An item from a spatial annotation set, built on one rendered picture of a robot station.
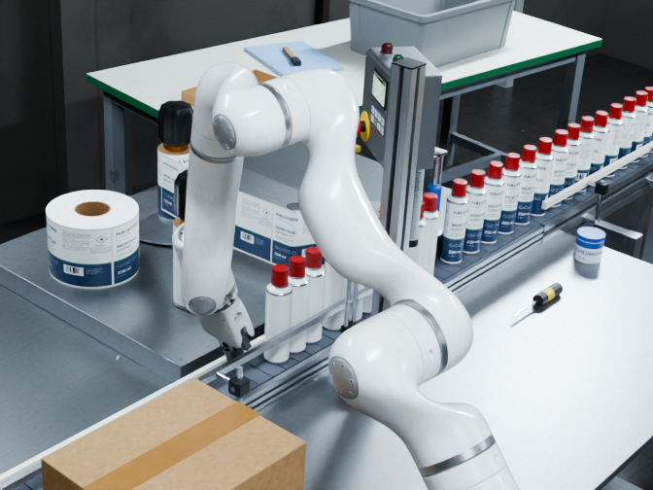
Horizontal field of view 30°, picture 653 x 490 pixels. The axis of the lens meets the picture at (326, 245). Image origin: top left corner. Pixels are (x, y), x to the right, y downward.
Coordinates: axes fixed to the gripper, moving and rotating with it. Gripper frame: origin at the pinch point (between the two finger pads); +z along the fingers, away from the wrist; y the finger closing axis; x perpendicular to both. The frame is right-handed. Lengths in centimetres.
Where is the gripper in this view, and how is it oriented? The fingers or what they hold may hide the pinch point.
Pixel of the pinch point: (234, 353)
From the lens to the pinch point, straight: 234.5
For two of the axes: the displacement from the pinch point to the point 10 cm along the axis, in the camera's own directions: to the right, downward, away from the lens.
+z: 1.7, 7.3, 6.6
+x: -6.3, 6.0, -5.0
